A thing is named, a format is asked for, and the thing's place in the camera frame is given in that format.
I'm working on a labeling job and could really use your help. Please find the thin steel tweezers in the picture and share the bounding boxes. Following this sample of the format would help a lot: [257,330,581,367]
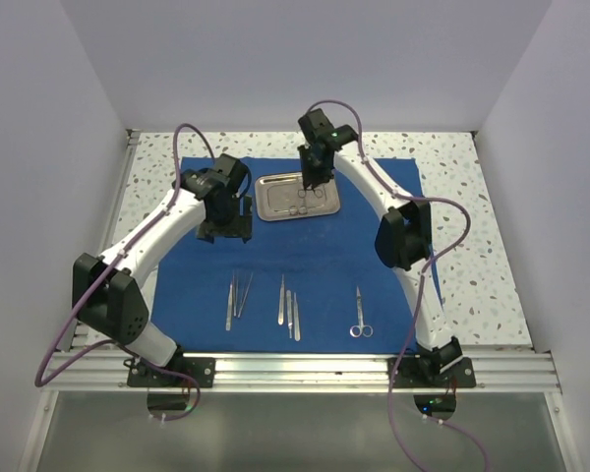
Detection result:
[236,271,254,318]

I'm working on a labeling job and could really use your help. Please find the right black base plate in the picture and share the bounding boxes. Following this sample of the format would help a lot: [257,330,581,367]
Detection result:
[386,354,477,389]

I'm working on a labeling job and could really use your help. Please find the steel haemostat clamp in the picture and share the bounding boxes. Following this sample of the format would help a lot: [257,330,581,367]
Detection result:
[297,186,325,200]
[288,205,309,218]

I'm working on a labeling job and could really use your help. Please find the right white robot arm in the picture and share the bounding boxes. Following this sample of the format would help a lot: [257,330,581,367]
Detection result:
[298,107,462,386]

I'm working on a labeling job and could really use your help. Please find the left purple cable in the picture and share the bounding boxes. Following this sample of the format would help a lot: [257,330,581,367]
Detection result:
[33,123,217,422]

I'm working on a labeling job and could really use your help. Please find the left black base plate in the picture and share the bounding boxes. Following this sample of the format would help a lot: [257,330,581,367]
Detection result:
[123,356,216,388]

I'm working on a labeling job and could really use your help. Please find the blue surgical cloth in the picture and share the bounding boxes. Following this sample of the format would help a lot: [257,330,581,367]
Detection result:
[151,175,415,354]

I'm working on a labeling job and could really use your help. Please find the steel instrument tray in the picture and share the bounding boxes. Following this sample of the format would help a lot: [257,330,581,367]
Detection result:
[254,172,341,222]

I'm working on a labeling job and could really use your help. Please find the steel surgical scissors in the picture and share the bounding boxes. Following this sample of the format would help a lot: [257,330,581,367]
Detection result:
[349,287,374,338]

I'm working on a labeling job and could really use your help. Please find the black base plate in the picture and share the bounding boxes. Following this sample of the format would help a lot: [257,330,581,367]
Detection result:
[123,356,216,388]
[386,354,477,389]

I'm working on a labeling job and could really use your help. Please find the aluminium mounting rail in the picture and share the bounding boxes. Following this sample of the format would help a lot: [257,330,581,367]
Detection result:
[48,347,561,393]

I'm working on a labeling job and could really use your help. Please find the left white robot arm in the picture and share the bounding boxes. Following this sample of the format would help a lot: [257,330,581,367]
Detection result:
[73,154,252,386]

